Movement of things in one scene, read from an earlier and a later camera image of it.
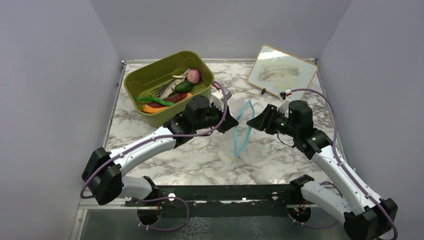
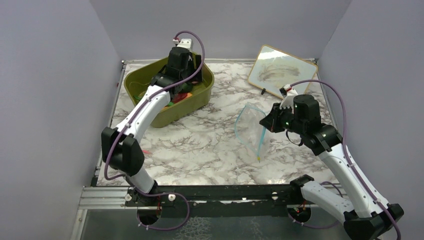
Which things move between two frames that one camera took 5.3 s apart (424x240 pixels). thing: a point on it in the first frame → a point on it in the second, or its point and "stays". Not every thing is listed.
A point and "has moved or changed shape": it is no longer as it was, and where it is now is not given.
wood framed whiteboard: [277, 71] stays
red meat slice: [173, 98] stays
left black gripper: [231, 123] → [196, 58]
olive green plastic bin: [146, 80] stays
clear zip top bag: [242, 130] has moved or changed shape
